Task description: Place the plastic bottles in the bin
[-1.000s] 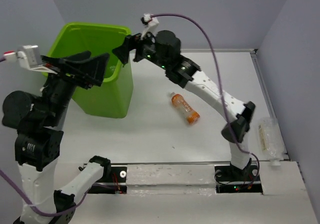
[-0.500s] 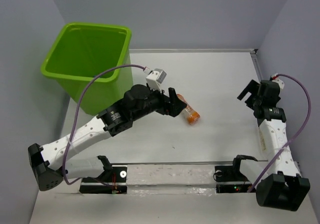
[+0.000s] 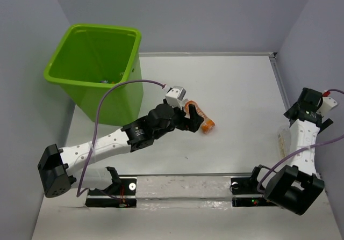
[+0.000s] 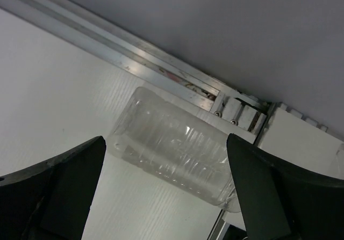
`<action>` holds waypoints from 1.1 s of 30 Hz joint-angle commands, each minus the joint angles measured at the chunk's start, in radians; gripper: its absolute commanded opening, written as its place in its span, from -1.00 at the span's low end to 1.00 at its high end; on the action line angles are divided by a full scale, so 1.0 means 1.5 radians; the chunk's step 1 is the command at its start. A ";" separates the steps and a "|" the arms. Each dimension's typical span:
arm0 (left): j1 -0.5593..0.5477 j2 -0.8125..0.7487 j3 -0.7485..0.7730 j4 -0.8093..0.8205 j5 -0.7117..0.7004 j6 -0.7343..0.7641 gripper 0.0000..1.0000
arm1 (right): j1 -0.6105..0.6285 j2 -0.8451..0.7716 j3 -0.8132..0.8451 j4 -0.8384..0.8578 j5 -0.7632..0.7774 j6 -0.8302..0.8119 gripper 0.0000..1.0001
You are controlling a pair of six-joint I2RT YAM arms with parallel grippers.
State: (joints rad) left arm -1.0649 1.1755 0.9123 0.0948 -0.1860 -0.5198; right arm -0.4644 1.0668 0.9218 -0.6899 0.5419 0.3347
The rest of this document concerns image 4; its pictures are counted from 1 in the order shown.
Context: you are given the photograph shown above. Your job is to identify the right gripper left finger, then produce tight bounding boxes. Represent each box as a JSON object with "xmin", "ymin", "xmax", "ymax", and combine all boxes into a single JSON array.
[{"xmin": 1, "ymin": 136, "xmax": 106, "ymax": 239}]

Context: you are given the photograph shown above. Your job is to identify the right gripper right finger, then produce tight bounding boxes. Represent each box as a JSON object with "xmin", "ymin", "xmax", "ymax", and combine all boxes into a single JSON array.
[{"xmin": 226, "ymin": 134, "xmax": 343, "ymax": 239}]

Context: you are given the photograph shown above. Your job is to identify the clear bottle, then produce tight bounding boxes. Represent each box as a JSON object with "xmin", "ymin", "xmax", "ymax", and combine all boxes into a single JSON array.
[{"xmin": 106, "ymin": 87, "xmax": 240, "ymax": 213}]

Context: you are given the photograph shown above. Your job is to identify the aluminium table edge rail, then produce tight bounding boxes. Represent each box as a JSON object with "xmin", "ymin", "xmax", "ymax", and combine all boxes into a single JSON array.
[{"xmin": 1, "ymin": 0, "xmax": 271, "ymax": 134}]

